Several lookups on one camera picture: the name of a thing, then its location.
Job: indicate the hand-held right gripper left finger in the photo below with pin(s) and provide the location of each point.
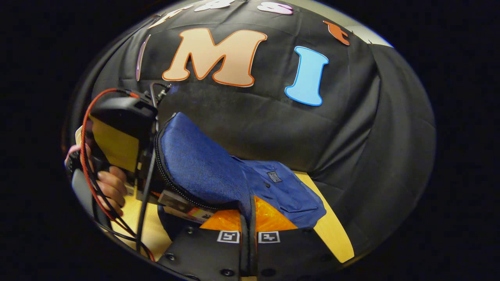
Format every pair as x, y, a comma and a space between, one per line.
203, 253

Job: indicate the blue schoolbag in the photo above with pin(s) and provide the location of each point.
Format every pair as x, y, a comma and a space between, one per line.
203, 164

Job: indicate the black cover book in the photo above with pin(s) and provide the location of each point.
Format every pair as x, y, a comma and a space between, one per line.
183, 205

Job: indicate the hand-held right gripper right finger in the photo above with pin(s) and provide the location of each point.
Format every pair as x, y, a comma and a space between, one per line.
297, 253

